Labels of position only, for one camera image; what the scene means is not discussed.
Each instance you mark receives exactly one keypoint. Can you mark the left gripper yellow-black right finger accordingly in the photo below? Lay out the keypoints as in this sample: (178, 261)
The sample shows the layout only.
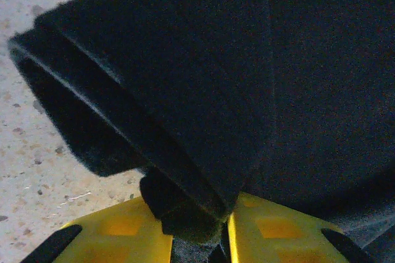
(277, 238)

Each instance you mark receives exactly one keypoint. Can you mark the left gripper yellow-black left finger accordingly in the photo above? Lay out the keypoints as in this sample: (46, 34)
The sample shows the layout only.
(123, 238)

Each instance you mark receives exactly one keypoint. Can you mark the black t-shirt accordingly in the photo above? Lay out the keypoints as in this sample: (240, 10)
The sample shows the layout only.
(247, 74)

